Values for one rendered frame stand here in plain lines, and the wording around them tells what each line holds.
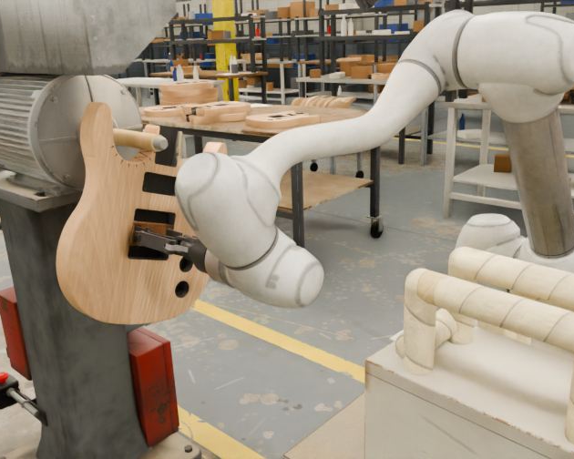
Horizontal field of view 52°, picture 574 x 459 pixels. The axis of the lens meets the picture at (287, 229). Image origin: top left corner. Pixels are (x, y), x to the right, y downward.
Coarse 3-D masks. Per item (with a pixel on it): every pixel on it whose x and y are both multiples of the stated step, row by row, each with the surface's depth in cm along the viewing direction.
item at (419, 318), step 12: (408, 288) 58; (408, 300) 59; (420, 300) 58; (408, 312) 59; (420, 312) 58; (432, 312) 59; (408, 324) 60; (420, 324) 59; (432, 324) 59; (408, 336) 60; (420, 336) 59; (432, 336) 60; (408, 348) 60; (420, 348) 60; (432, 348) 60; (408, 360) 61; (420, 360) 60; (432, 360) 61; (420, 372) 61
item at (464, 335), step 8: (448, 264) 65; (448, 272) 65; (456, 272) 64; (472, 280) 64; (456, 320) 65; (464, 320) 65; (472, 320) 65; (456, 328) 66; (464, 328) 65; (472, 328) 66; (456, 336) 66; (464, 336) 66; (472, 336) 66; (464, 344) 66
